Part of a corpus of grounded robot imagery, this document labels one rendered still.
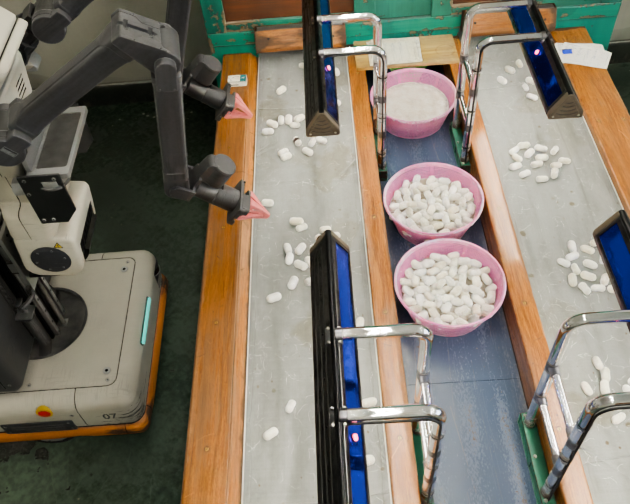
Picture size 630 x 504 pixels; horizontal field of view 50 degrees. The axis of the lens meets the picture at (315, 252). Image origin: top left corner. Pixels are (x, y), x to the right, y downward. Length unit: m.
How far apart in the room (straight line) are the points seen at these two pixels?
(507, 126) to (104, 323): 1.41
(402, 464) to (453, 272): 0.52
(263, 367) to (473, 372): 0.49
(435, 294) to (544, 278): 0.27
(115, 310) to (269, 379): 0.92
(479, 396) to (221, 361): 0.59
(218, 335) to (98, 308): 0.84
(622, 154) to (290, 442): 1.20
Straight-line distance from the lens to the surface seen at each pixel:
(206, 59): 1.89
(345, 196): 1.89
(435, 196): 1.90
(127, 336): 2.29
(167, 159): 1.52
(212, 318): 1.65
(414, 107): 2.18
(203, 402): 1.54
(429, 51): 2.34
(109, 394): 2.20
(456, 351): 1.67
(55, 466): 2.48
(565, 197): 1.95
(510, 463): 1.56
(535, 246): 1.81
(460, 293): 1.71
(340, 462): 1.06
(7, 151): 1.48
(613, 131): 2.14
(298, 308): 1.66
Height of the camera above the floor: 2.10
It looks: 50 degrees down
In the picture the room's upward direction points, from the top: 6 degrees counter-clockwise
